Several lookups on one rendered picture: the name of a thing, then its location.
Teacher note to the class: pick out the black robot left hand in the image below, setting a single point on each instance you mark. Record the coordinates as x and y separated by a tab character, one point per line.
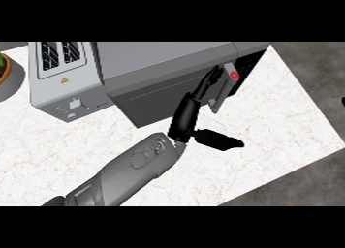
183	116

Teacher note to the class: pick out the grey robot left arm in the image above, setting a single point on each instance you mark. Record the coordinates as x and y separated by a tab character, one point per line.
126	171

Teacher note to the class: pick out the dark grey microwave door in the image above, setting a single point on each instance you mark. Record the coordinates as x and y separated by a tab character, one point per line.
149	103

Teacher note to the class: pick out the grey microwave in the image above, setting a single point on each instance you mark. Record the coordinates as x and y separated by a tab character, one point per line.
155	55

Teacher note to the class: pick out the silver toaster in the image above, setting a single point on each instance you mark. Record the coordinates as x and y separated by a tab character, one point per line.
78	93

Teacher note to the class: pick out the grey plant pot brown rim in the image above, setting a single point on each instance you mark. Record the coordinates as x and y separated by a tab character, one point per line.
13	86

